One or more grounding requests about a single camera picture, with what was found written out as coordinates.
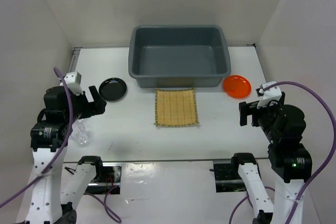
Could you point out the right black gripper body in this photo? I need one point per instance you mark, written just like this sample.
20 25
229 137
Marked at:
264 115

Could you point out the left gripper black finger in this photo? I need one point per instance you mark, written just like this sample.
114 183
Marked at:
94 93
100 107

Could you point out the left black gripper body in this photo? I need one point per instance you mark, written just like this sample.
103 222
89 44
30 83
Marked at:
81 107

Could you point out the black plate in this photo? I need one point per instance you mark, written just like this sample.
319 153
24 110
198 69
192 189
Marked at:
113 89

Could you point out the orange plastic plate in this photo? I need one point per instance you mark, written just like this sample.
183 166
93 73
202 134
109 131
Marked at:
237 86

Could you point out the clear plastic cup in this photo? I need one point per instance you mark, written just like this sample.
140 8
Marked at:
80 136
78 124

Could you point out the woven bamboo mat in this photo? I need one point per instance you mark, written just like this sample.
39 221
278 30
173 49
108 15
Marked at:
175 108

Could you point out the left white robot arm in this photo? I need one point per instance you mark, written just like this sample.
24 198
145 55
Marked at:
49 141

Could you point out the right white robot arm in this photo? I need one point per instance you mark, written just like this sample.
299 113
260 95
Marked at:
283 126

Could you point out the grey plastic bin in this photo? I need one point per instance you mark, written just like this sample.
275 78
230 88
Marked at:
178 56

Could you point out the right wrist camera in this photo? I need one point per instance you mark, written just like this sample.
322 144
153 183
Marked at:
268 92

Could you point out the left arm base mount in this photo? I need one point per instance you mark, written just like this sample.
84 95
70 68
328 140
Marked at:
105 179

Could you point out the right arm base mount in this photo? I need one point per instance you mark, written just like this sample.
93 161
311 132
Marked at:
226 179

